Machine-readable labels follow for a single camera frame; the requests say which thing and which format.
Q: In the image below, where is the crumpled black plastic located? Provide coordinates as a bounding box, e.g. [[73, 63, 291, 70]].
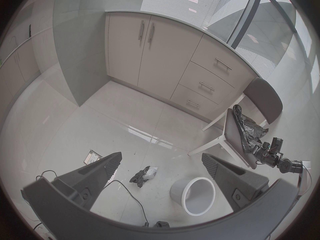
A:
[[129, 166, 151, 189]]

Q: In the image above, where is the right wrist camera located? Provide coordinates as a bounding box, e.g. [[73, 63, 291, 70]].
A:
[[271, 137, 284, 151]]

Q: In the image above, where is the crumpled white paper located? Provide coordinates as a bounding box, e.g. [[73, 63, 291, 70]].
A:
[[144, 166, 158, 181]]

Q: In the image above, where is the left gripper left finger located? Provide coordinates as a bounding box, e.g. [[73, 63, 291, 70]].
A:
[[51, 151, 123, 212]]

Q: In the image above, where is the beige cabinet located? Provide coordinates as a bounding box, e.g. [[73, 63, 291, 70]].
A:
[[0, 31, 54, 102], [105, 10, 258, 123]]

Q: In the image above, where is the grey chair with white legs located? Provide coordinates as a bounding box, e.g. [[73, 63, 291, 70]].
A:
[[187, 77, 283, 171]]

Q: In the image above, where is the black plastic bag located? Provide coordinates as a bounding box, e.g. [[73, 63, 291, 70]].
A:
[[232, 104, 269, 154]]

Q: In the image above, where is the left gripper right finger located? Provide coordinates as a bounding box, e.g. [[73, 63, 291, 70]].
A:
[[201, 153, 270, 213]]

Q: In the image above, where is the black cable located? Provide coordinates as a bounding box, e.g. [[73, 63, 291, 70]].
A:
[[36, 170, 150, 228]]

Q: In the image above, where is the white trash bin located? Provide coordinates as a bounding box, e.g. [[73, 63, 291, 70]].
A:
[[170, 176, 216, 216]]

